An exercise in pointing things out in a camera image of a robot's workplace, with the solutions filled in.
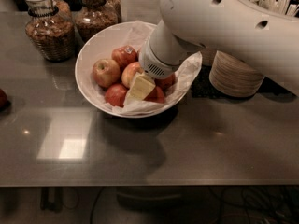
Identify white gripper with vents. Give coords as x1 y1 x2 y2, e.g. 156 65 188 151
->
124 38 187 105

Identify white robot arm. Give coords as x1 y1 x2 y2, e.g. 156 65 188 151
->
121 0 299 95

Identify red front right apple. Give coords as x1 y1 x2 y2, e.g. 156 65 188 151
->
145 86 165 104

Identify yellow-red center apple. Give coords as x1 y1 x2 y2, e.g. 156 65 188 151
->
121 62 143 88

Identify yellow-red apple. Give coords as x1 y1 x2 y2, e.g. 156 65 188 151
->
121 62 143 88
92 59 121 88

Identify dark red right apple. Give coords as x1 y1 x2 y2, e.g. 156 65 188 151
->
155 74 176 90

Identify red front left apple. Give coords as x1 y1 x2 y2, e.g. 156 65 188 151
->
105 83 128 107

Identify red apple with sticker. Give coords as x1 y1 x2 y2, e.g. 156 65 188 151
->
111 45 137 69

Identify yellow-red left apple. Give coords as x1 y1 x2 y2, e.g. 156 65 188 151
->
92 59 121 88

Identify white ceramic bowl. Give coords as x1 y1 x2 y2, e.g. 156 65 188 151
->
74 21 198 119

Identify white crumpled paper liner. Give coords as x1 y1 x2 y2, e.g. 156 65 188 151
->
93 20 203 117

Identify back stack paper bowls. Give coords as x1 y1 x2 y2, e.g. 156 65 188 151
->
200 49 217 66

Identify white paper sign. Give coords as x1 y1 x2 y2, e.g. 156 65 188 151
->
121 0 161 24

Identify back glass granola jar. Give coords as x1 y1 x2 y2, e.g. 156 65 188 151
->
75 0 118 42

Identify glass granola jar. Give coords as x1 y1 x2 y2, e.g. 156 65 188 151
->
25 0 75 62
75 0 118 42

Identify front glass granola jar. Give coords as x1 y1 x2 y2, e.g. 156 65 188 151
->
25 0 75 62

